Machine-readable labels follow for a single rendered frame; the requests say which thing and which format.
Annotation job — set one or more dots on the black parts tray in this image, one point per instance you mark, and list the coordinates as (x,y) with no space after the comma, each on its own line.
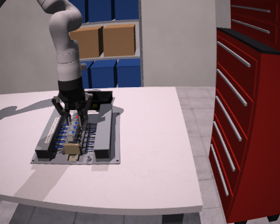
(103,96)

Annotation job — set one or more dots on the grey relay panel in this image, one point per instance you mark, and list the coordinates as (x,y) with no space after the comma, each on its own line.
(106,147)

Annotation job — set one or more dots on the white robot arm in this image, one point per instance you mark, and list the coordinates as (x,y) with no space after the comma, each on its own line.
(67,50)

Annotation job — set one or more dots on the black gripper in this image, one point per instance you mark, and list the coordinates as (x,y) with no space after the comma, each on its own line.
(72,98)

